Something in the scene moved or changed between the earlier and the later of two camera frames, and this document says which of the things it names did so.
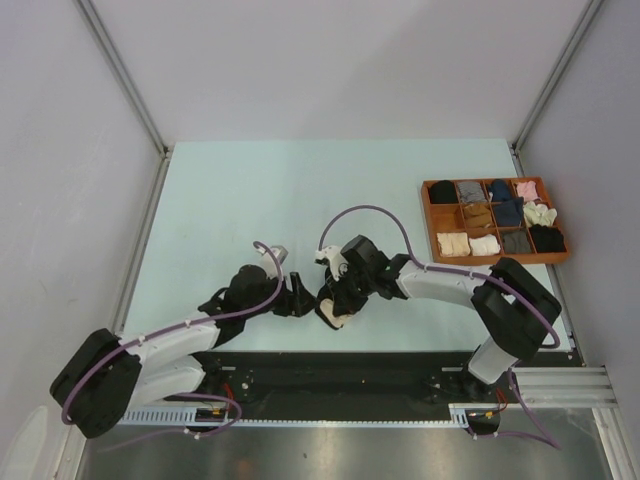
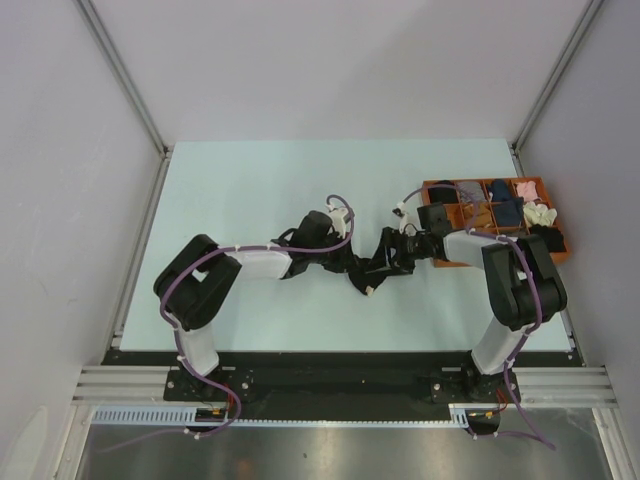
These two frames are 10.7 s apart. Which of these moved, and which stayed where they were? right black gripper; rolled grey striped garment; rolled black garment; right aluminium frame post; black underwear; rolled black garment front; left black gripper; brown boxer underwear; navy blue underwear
Moved: left black gripper; right black gripper; black underwear
Stayed: rolled grey striped garment; rolled black garment; brown boxer underwear; right aluminium frame post; rolled black garment front; navy blue underwear
